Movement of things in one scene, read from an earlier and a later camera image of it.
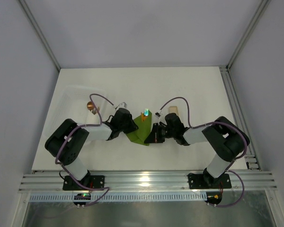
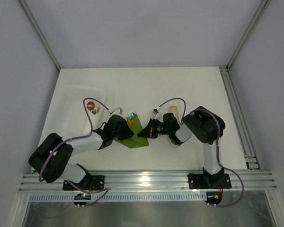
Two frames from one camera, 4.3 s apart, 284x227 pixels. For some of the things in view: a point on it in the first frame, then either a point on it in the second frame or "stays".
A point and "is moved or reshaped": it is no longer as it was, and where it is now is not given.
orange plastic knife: [142, 115] is moved or reshaped
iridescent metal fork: [146, 112] is moved or reshaped
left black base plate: [69, 183] stays
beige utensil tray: [173, 109] stays
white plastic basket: [86, 105] stays
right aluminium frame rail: [238, 114] stays
